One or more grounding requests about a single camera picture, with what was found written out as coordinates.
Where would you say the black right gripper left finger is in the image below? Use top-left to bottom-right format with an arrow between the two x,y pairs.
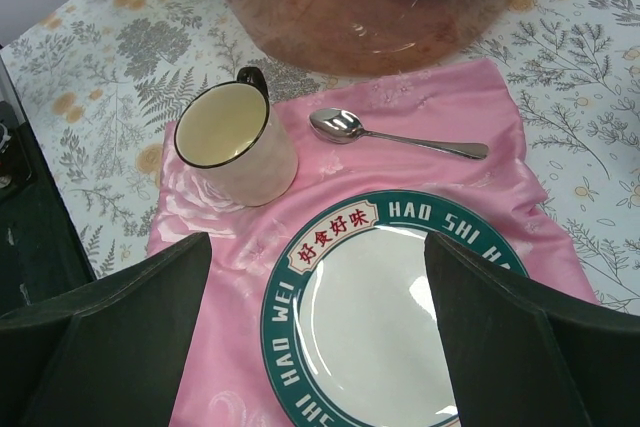
1,234 -> 211,426

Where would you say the pink satin cloth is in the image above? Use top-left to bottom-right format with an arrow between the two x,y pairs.
148,60 -> 595,426

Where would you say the cream enamel mug black rim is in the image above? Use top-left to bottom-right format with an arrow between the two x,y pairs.
173,66 -> 299,206

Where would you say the silver spoon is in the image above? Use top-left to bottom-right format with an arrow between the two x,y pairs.
309,108 -> 489,160

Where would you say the green rimmed white plate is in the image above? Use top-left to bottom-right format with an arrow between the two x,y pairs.
261,190 -> 525,426

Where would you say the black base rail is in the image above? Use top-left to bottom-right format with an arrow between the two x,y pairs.
1,66 -> 96,314

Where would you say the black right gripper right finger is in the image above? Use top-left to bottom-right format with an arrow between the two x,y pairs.
424,234 -> 639,426

